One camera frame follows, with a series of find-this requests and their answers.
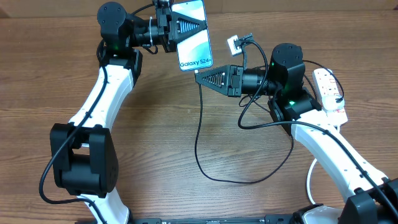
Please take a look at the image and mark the Samsung Galaxy smartphone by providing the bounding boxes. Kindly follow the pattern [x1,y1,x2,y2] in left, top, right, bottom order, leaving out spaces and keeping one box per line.
[172,0,213,72]

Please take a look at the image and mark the white power strip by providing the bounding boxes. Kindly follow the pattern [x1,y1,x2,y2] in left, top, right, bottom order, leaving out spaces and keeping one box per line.
[312,68,348,126]

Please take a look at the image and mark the black USB charging cable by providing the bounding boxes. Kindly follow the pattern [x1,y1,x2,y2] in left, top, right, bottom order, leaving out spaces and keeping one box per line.
[193,59,345,184]

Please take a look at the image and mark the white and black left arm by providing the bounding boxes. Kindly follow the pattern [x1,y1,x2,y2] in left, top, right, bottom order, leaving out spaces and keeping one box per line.
[45,1,212,223]

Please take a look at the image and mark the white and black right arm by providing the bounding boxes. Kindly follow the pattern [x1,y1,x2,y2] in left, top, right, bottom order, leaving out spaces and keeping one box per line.
[195,43,397,223]

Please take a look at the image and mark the white charger plug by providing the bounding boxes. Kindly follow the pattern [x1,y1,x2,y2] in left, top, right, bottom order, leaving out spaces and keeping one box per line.
[322,95,345,111]

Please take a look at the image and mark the white power strip cord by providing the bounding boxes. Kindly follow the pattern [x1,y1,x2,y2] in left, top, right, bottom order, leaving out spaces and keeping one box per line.
[305,124,341,205]

